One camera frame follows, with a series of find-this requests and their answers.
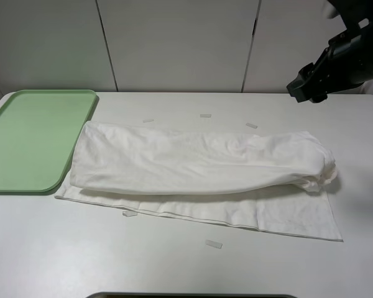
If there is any green plastic tray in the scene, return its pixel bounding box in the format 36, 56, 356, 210
0, 89, 97, 193

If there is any white short sleeve t-shirt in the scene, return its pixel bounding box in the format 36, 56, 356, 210
55, 121, 342, 242

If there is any tape marker front left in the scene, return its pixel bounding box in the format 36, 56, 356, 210
122, 210, 138, 217

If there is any tape marker back right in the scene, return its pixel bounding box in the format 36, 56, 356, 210
246, 123, 258, 129

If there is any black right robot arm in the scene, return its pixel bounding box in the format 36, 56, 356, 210
287, 1, 373, 103

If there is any tape marker front middle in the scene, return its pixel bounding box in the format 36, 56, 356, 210
205, 240, 223, 249

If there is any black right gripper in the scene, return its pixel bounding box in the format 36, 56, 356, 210
287, 22, 373, 103

